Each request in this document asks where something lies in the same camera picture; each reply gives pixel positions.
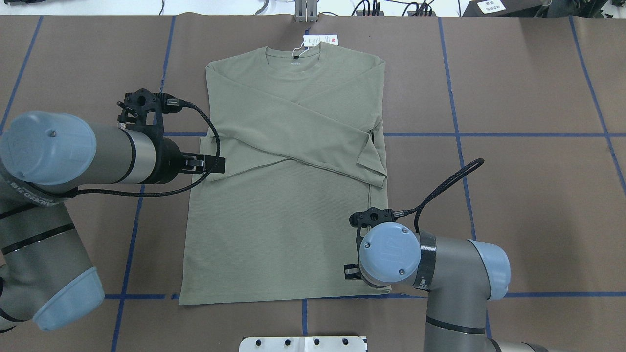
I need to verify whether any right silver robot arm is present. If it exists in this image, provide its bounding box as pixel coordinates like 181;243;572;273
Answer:
344;222;547;352

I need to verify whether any white shirt price tag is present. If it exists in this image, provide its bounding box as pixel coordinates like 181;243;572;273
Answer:
291;34;338;59

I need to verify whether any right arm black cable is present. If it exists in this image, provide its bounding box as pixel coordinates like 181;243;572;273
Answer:
394;158;485;234

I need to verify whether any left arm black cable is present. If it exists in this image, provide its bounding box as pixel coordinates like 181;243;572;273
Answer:
64;100;222;198

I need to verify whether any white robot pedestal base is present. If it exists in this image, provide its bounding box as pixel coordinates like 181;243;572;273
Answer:
239;336;368;352

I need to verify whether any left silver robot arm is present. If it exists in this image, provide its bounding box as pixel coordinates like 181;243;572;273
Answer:
1;111;226;333

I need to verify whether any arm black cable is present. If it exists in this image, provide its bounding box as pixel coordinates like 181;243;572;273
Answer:
394;158;485;234
64;100;222;198

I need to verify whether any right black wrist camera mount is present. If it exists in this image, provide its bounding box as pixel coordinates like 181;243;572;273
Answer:
349;207;408;248

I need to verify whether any black box device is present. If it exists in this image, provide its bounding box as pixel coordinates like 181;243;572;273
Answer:
461;0;552;18

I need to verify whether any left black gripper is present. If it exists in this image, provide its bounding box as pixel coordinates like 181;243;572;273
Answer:
155;138;226;184

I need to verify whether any aluminium frame post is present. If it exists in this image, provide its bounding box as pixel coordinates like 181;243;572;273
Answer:
293;0;319;22

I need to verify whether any olive green long-sleeve shirt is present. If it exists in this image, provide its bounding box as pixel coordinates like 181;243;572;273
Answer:
179;43;391;305

